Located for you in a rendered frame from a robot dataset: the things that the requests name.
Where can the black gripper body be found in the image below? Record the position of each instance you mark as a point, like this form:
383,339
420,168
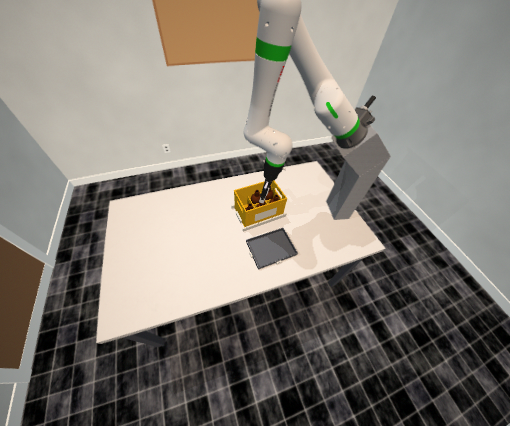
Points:
269,177

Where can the yellow divided crate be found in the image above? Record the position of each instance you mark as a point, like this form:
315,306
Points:
260,213

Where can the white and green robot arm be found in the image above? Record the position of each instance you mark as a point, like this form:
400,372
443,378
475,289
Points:
276,36

